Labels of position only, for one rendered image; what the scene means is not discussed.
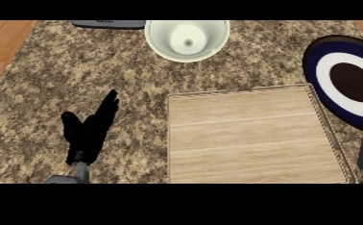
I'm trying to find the blue and white plate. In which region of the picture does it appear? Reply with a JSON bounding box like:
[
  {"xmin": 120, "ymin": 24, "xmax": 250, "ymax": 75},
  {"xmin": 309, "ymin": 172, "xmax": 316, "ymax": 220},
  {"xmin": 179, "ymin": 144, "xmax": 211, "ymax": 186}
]
[{"xmin": 303, "ymin": 35, "xmax": 363, "ymax": 131}]

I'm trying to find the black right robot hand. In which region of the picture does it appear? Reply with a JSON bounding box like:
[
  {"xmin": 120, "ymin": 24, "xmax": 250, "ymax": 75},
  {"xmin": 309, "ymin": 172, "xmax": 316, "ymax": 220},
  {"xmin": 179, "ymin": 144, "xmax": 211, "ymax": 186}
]
[{"xmin": 356, "ymin": 145, "xmax": 363, "ymax": 173}]

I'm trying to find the white bowl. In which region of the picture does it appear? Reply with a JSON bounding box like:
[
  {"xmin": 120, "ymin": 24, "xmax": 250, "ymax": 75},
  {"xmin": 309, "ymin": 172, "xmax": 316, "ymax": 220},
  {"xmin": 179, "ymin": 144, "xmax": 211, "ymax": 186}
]
[{"xmin": 144, "ymin": 20, "xmax": 232, "ymax": 63}]

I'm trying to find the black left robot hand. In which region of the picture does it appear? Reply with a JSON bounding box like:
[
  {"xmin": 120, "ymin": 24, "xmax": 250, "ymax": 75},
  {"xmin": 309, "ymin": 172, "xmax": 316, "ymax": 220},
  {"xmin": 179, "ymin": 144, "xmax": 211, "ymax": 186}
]
[{"xmin": 59, "ymin": 88, "xmax": 121, "ymax": 166}]

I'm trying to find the dark grey flat appliance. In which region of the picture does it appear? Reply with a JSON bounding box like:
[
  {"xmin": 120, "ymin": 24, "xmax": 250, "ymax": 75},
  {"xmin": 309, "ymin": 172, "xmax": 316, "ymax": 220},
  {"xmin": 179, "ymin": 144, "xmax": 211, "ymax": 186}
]
[{"xmin": 71, "ymin": 20, "xmax": 148, "ymax": 31}]

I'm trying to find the pale wooden tray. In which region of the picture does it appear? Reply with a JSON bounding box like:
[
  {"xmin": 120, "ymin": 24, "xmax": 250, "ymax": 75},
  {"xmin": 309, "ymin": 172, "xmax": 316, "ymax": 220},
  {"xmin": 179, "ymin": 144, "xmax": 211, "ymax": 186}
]
[{"xmin": 166, "ymin": 83, "xmax": 357, "ymax": 185}]

